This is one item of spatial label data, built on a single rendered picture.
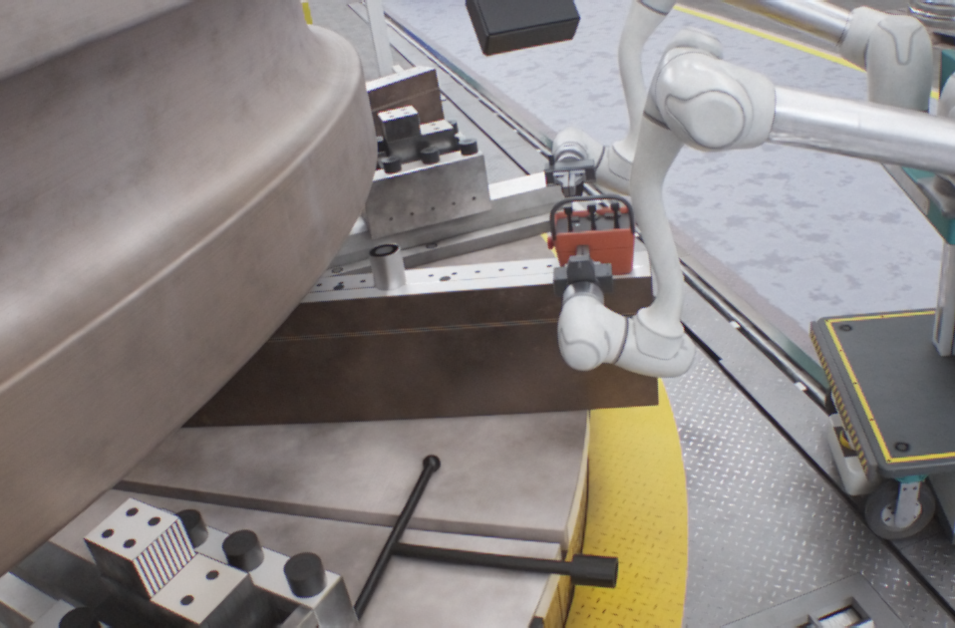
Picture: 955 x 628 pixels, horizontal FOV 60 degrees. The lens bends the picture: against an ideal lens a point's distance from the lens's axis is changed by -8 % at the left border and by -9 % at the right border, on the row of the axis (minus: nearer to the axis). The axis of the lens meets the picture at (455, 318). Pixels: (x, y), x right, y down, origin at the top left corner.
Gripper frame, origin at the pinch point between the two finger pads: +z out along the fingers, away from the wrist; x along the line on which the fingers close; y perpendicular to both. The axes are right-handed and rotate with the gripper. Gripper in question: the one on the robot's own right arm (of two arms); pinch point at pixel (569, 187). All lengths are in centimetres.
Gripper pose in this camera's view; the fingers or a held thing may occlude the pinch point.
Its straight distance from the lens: 225.3
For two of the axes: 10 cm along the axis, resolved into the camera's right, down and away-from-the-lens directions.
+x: 9.8, -0.7, -1.9
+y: -1.6, -8.6, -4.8
